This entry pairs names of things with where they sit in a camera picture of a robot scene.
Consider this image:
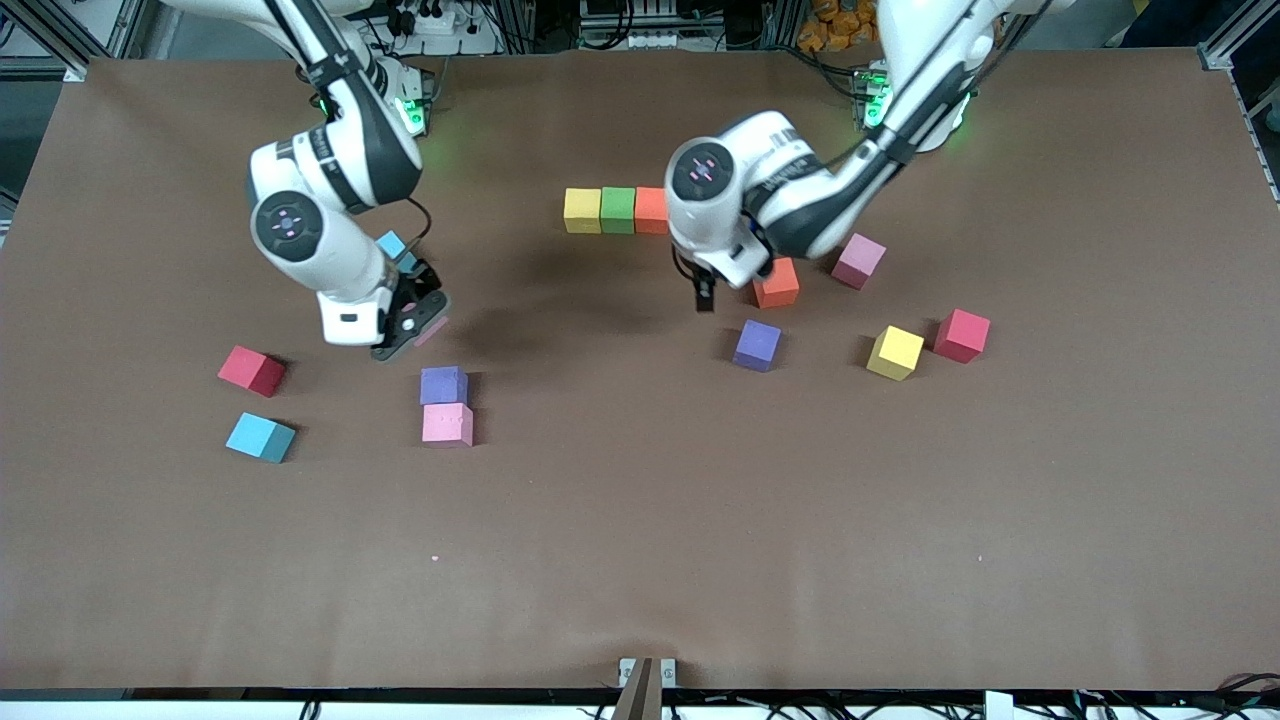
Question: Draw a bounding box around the purple foam cube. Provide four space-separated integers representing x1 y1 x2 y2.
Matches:
732 319 784 375
419 366 470 407

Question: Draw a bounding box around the yellow foam cube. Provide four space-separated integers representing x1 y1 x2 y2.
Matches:
563 188 603 235
865 325 926 383

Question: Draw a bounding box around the teal foam cube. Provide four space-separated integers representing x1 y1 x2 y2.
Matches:
376 230 421 277

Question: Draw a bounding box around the pink foam cube with dots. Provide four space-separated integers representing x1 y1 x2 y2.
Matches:
421 402 475 448

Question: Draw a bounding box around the red foam cube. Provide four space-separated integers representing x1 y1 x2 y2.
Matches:
933 308 992 365
217 345 287 399

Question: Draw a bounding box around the brown table cover sheet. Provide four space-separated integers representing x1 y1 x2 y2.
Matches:
0 48 1280 693

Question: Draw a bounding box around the light blue foam cube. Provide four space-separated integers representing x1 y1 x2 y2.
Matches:
225 412 297 465

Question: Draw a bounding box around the white electronics box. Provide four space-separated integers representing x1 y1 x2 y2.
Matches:
580 0 681 51

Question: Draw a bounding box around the bag of orange items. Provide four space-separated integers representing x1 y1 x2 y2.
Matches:
798 0 893 53

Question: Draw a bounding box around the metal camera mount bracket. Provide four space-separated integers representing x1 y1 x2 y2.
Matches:
618 657 677 720

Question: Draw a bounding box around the aluminium frame profile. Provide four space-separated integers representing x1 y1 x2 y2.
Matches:
0 0 136 83
1200 0 1280 71

